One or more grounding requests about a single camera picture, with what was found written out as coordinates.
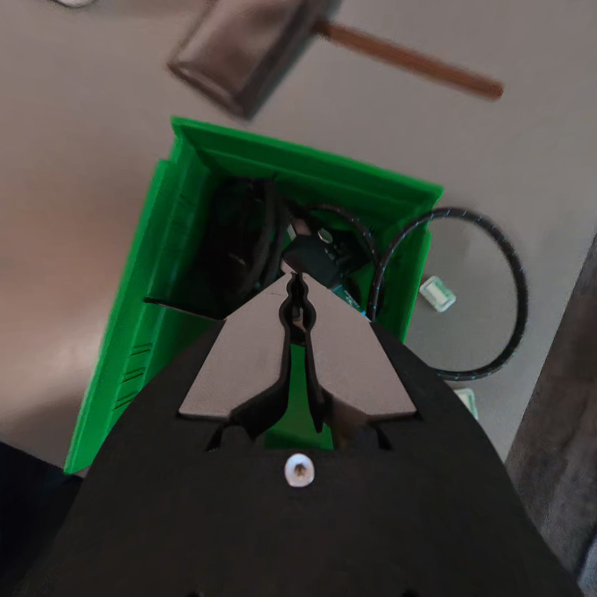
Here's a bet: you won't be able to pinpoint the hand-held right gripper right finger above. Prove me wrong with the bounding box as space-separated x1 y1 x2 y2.
301 273 418 433

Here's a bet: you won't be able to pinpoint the black braided cable green plugs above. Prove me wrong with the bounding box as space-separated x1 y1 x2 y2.
254 179 379 299
333 206 530 382

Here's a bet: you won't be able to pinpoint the brushed metal hub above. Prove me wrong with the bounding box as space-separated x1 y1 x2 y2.
280 226 357 301

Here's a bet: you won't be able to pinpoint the green storage bin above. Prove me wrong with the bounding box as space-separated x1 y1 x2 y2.
63 116 445 475

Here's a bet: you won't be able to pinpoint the small black hub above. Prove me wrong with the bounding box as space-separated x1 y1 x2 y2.
201 177 262 304

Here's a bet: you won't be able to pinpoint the small clear plug cap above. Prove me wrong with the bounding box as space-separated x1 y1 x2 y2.
455 388 481 420
419 275 458 314

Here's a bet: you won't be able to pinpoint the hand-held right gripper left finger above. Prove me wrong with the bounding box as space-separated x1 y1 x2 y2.
177 273 299 441

